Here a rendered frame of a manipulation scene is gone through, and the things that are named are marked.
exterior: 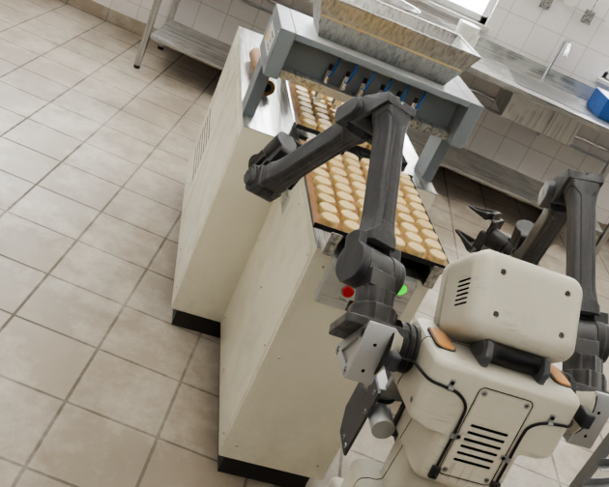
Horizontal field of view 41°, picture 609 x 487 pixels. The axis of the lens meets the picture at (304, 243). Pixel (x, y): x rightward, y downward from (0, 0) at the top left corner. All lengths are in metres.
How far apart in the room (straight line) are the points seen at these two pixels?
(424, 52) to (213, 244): 0.97
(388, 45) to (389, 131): 1.14
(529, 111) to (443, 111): 2.70
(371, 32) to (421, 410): 1.58
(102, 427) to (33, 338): 0.43
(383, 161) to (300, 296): 0.71
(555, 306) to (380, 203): 0.36
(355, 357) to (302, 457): 1.20
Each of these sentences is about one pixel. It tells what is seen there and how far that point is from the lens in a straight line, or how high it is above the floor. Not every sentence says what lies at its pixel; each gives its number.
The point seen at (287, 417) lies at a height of 0.29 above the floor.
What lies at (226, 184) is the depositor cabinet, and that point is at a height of 0.62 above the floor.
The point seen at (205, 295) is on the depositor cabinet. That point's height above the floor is 0.18.
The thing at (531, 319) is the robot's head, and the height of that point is 1.20.
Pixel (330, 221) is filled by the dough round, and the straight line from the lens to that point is 2.05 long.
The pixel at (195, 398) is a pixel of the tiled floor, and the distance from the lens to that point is 2.80.
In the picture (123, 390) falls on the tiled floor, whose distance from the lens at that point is 2.72.
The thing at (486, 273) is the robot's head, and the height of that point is 1.23.
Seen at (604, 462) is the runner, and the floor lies 0.42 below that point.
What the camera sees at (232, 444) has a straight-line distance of 2.47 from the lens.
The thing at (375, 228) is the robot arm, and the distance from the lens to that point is 1.46.
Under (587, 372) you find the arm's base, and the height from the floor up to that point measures 1.10.
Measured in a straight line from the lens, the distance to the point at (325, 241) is 2.07.
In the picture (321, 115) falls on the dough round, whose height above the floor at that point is 0.92.
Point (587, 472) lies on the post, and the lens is 2.84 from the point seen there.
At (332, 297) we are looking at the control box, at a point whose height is 0.73.
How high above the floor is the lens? 1.72
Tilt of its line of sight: 25 degrees down
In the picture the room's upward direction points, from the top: 25 degrees clockwise
